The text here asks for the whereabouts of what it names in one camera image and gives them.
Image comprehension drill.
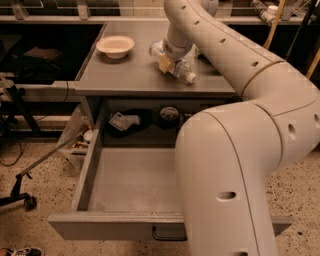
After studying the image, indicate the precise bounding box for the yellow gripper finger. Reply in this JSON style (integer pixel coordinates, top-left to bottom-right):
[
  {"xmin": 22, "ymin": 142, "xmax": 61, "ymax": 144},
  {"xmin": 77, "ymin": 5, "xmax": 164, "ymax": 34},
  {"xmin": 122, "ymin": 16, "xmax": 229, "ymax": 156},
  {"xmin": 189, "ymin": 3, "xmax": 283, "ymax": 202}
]
[{"xmin": 159, "ymin": 54, "xmax": 174, "ymax": 73}]

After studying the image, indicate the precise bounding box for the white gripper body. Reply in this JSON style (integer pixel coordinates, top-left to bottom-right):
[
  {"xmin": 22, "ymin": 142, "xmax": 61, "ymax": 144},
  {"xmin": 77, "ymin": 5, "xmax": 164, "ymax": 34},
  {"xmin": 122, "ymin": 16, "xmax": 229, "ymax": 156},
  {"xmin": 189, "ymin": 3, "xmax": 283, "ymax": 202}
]
[{"xmin": 163, "ymin": 24, "xmax": 193, "ymax": 60}]

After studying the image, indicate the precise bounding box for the blue plastic water bottle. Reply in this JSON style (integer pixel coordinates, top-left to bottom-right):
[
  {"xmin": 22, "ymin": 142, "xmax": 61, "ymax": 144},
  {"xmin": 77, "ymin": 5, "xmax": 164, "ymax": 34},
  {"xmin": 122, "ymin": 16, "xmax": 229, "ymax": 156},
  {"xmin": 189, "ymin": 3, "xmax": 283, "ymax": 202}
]
[{"xmin": 149, "ymin": 40, "xmax": 196, "ymax": 84}]

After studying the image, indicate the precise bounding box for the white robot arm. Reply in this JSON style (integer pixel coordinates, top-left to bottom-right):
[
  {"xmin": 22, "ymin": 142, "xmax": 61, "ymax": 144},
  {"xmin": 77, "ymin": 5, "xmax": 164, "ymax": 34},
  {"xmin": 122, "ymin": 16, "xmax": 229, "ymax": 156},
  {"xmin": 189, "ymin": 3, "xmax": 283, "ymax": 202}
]
[{"xmin": 164, "ymin": 0, "xmax": 320, "ymax": 256}]

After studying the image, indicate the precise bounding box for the grey cabinet counter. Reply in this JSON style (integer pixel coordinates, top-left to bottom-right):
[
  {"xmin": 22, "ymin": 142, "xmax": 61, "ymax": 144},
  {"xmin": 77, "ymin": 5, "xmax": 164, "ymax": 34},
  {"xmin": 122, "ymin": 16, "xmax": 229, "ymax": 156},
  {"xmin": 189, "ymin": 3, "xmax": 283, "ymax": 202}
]
[{"xmin": 76, "ymin": 19, "xmax": 236, "ymax": 98}]

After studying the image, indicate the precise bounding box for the grey open top drawer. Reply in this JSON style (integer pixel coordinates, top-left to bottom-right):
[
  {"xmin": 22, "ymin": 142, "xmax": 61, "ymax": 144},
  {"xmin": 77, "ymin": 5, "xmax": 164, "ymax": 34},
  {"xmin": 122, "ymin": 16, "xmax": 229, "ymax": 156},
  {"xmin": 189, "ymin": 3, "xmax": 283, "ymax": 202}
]
[{"xmin": 49, "ymin": 98, "xmax": 289, "ymax": 240}]

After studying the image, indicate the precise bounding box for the green chip bag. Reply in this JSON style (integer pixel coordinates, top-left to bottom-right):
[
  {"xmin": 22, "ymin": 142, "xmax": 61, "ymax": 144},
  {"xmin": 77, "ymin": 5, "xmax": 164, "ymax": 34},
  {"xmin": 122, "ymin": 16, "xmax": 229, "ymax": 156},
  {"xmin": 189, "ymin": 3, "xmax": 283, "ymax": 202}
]
[{"xmin": 195, "ymin": 46, "xmax": 202, "ymax": 56}]

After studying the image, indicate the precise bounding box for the white paper bowl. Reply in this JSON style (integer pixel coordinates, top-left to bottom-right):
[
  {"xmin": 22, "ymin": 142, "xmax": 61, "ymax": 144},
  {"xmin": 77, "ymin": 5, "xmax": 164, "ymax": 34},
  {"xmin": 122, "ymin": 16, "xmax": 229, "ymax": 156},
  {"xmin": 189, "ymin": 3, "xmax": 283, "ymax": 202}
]
[{"xmin": 96, "ymin": 36, "xmax": 135, "ymax": 59}]

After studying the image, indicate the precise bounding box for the black round tape roll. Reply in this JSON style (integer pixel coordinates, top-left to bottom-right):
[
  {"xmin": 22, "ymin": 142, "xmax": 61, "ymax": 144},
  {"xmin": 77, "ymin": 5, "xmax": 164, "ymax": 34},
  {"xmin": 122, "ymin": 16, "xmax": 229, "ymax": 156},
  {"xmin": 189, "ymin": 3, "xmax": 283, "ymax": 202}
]
[{"xmin": 159, "ymin": 106, "xmax": 180, "ymax": 129}]

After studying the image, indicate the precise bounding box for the wooden stick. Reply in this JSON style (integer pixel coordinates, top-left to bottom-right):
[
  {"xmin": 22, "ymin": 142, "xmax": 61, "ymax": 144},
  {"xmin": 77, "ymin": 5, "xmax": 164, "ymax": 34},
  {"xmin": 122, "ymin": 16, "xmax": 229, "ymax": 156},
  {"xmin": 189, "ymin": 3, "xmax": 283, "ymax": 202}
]
[{"xmin": 263, "ymin": 0, "xmax": 287, "ymax": 50}]

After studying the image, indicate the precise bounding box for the black wheeled stand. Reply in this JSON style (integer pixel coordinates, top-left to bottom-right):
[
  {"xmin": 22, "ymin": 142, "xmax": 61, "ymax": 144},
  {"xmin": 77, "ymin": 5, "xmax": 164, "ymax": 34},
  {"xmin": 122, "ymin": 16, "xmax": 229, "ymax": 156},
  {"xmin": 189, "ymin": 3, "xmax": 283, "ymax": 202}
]
[{"xmin": 0, "ymin": 131, "xmax": 84, "ymax": 211}]

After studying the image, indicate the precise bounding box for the black white sneaker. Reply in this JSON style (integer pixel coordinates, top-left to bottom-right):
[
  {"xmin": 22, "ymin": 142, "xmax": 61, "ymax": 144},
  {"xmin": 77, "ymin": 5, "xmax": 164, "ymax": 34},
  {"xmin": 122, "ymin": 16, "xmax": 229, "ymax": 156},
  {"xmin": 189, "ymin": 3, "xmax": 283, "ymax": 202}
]
[{"xmin": 0, "ymin": 247, "xmax": 45, "ymax": 256}]

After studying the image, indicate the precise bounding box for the black drawer handle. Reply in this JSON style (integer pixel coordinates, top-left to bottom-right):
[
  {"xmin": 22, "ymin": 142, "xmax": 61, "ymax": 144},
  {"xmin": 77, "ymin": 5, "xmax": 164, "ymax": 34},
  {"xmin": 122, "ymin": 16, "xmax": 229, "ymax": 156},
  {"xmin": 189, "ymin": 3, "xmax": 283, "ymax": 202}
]
[{"xmin": 152, "ymin": 226, "xmax": 187, "ymax": 242}]

